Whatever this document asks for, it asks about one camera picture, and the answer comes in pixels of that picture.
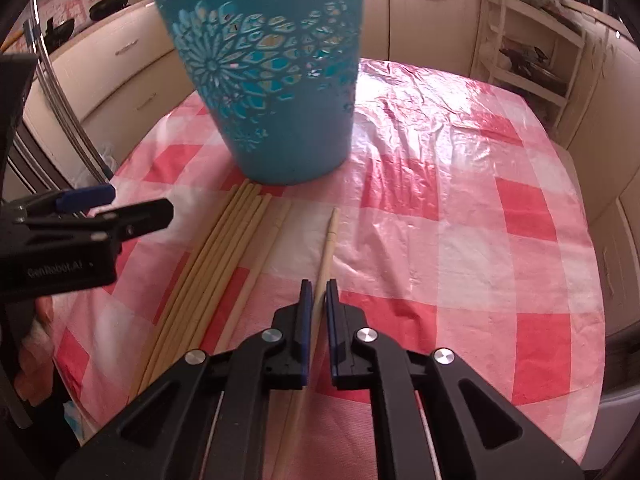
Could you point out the steel refrigerator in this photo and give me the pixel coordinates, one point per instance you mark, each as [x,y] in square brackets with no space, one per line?
[55,125]

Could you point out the cream side cabinets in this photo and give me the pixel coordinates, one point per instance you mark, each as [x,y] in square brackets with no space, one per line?
[610,110]

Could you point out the cream tall cabinet doors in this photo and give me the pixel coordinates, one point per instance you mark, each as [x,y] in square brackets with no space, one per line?
[430,20]

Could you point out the pink checkered plastic tablecloth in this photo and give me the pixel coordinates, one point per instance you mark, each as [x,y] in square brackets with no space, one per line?
[475,210]

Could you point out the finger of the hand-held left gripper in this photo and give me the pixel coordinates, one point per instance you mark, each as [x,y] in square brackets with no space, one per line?
[145,215]
[85,198]

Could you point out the black wok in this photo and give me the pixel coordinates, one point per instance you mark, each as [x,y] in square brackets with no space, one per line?
[59,35]

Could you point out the clear plastic bag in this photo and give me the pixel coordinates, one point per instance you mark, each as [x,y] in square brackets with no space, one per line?
[107,157]

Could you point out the white shelf rack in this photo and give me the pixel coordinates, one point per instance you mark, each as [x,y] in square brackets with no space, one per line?
[491,35]

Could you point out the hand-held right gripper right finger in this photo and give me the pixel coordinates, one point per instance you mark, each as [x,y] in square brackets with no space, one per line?
[332,332]

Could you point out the person's left hand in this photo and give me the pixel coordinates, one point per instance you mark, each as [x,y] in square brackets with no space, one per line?
[42,312]

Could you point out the pale wooden chopstick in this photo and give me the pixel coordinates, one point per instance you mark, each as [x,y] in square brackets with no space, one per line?
[327,250]

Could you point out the blue perforated plastic basket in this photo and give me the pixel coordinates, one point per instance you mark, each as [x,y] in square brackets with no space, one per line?
[300,125]

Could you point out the cream kitchen drawer cabinet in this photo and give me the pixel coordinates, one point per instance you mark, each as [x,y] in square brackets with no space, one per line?
[125,60]

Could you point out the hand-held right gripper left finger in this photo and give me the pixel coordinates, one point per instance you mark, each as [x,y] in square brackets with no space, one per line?
[303,332]

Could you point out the bunch of chopsticks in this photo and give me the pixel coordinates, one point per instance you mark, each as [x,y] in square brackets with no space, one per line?
[225,260]

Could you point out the metal pots on shelf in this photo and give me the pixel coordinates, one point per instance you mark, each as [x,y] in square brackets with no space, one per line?
[535,72]

